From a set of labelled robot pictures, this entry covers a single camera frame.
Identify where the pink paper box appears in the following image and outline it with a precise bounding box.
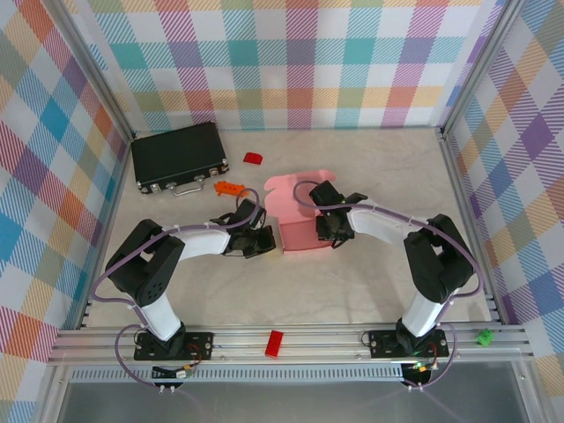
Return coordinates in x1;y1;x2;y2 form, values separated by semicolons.
263;169;338;257

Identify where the orange plastic toy piece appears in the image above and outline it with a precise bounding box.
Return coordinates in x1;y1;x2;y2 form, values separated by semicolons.
213;180;248;197

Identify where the long red rectangular brick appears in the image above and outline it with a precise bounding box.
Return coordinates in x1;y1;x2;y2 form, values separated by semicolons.
263;329;286;357

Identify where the black round controller board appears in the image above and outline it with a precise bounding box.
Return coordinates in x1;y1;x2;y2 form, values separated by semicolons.
403;360;435;390

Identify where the long aluminium base rail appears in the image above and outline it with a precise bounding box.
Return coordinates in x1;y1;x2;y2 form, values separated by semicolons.
47;323;537;367

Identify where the black briefcase with metal handle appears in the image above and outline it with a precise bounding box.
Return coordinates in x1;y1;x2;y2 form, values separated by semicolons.
130;122;230;198

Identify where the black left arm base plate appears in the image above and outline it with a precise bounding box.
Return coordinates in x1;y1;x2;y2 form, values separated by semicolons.
133;330;216;362

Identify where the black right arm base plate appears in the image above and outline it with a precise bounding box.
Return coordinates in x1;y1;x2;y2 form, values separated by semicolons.
367;328;450;359

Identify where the slotted grey cable duct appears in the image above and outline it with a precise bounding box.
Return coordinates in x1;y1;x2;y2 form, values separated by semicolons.
70;367;406;383

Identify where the aluminium side rail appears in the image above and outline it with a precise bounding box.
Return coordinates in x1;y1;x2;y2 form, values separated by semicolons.
435;127;508;326
74;131;137;331

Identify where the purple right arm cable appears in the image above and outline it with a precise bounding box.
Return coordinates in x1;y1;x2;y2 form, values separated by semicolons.
293;179;484;393

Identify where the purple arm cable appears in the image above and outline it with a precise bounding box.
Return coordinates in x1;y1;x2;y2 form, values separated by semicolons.
293;179;484;393
91;187;261;392

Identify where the small wired connector board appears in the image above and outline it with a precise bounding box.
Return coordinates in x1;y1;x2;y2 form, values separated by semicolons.
152;364;196;382

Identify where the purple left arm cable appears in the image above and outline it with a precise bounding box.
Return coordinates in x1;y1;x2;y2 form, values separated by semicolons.
91;187;261;392

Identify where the aluminium corner post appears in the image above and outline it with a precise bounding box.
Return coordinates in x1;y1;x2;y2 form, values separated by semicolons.
435;0;530;138
43;0;138;138

